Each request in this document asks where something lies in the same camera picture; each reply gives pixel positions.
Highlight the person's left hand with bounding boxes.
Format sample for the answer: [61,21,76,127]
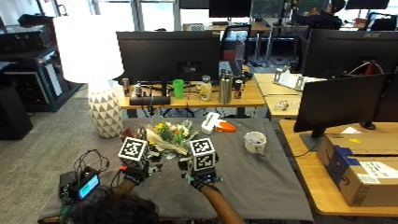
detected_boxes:
[120,150,164,187]

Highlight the person's right hand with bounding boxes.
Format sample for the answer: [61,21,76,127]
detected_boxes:
[178,156,224,191]

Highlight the white marker cube right glove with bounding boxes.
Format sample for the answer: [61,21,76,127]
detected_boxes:
[188,137,218,173]

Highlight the white marker cube glove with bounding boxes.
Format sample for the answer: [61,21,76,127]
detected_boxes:
[188,137,218,173]
[117,136,150,162]

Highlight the white marker cube left glove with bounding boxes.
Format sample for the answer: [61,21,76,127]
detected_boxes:
[117,136,150,162]

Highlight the wrapped flower bouquet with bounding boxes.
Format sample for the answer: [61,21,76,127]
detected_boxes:
[144,120,200,157]

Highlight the clear glass vase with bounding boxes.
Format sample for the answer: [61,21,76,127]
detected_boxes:
[120,123,148,142]

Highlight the white and orange spray bottle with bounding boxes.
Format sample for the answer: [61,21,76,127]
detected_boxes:
[200,111,237,135]

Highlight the grey table cloth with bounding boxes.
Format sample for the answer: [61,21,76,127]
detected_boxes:
[37,117,314,222]

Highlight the white mug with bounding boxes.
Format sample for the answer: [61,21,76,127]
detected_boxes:
[242,131,269,156]

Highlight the black flat box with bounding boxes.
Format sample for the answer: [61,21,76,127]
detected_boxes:
[128,94,172,106]

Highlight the black device with lit screen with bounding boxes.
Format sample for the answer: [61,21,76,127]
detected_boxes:
[59,166,102,203]

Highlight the green plastic cup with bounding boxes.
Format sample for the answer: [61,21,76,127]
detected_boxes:
[172,78,185,100]

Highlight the dark drink can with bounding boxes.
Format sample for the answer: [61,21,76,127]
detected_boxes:
[121,77,132,98]

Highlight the clear plastic bottle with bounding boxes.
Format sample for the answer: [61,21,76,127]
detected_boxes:
[198,74,214,103]

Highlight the wooden desk with drinks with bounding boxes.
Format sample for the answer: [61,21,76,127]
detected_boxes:
[117,77,268,119]

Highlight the steel water bottle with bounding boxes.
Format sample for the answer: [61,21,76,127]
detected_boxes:
[218,69,236,105]

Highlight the red drink can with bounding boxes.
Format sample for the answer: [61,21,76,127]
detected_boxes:
[233,79,245,100]

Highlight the wooden desk with boxes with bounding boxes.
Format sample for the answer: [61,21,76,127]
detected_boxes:
[277,119,398,218]

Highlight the crumpled clear plastic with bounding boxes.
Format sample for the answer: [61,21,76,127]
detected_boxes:
[273,100,294,112]

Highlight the narrow wooden desk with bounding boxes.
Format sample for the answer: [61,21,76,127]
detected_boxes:
[253,72,330,119]

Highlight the black monitor on centre stand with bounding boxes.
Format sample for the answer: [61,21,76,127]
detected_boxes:
[116,30,221,98]

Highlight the black bin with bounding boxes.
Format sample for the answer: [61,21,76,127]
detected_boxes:
[0,85,35,141]

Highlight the white folded stand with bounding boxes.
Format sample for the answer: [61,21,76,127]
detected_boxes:
[272,67,317,92]

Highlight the white lamp with patterned base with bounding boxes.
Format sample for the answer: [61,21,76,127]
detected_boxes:
[52,14,125,139]

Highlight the black office chair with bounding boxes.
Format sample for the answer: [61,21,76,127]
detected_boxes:
[218,23,254,64]

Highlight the white paper sheet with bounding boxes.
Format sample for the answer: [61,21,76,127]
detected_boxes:
[339,126,363,135]

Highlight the black monitor with square base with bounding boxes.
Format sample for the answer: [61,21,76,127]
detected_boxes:
[293,73,390,152]

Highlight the black equipment cabinet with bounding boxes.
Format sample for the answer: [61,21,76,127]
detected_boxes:
[0,13,72,113]

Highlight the cardboard box with white label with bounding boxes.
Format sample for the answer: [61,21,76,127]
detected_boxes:
[325,145,398,208]

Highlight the large cardboard box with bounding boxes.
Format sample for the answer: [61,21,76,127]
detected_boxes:
[315,133,398,171]

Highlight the black background monitor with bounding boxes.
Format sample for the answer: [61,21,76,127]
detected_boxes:
[208,0,254,19]

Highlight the black monitor with round base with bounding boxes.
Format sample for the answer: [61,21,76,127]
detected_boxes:
[358,74,398,131]

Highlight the large black monitor with logo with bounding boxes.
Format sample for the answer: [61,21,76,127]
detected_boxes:
[301,28,398,80]

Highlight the black cables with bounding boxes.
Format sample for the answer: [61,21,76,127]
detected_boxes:
[72,148,112,175]

